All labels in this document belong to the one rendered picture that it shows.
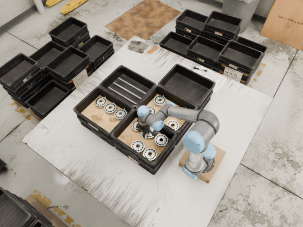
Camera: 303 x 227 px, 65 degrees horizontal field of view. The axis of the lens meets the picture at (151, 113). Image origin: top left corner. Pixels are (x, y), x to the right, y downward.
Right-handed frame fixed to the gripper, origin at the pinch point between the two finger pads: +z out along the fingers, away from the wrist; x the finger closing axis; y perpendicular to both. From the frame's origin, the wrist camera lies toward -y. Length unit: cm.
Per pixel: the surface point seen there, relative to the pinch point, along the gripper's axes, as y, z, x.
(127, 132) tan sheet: 16.1, 2.0, 4.2
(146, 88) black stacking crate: 27.2, 1.8, -41.0
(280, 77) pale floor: -80, 84, -205
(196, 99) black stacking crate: -16, 2, -53
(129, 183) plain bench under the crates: -5.0, 15.2, 34.5
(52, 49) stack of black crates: 186, 47, -63
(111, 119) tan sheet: 34.4, 2.0, 1.1
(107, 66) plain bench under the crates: 82, 15, -53
